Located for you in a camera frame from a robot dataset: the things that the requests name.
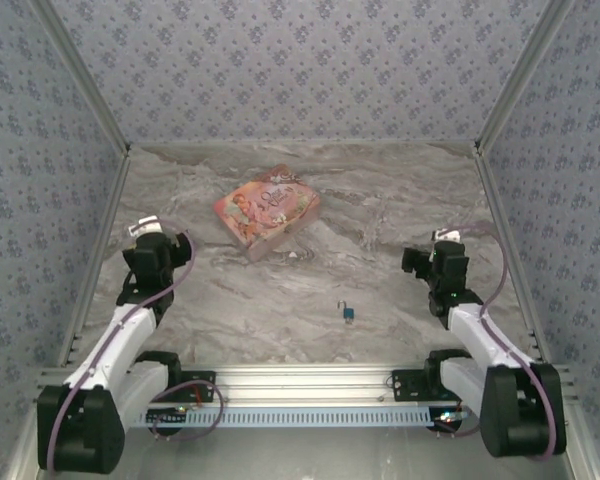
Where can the small blue padlock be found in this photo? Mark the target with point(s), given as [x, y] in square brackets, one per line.
[349, 314]

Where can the pink book-shaped box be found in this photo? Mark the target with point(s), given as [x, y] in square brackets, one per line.
[265, 210]

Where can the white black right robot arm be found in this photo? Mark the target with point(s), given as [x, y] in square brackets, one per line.
[475, 335]

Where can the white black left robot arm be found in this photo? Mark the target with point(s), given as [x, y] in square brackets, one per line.
[115, 345]

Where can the right small circuit board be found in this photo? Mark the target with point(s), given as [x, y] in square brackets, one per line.
[450, 416]

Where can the small circuit board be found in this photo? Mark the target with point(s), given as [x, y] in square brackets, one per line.
[167, 415]
[450, 416]

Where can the left small circuit board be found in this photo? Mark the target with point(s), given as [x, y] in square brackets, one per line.
[167, 415]

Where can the grey metal tray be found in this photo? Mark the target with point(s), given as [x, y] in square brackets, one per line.
[300, 455]

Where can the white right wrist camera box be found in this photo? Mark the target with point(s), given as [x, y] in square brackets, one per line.
[447, 235]

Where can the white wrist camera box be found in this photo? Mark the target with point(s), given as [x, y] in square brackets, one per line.
[145, 226]
[447, 235]

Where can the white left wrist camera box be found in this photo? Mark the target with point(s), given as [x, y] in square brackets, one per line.
[145, 226]

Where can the aluminium left side rail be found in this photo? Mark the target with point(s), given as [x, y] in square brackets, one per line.
[101, 240]

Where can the aluminium right side rail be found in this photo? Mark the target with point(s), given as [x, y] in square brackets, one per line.
[522, 300]

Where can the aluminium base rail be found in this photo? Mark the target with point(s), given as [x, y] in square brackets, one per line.
[300, 385]

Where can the aluminium left corner post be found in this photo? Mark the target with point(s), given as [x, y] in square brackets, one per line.
[82, 75]

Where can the aluminium corner post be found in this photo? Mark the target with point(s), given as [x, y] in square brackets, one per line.
[520, 75]
[82, 75]

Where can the aluminium right corner post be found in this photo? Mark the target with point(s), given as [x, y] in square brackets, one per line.
[520, 75]

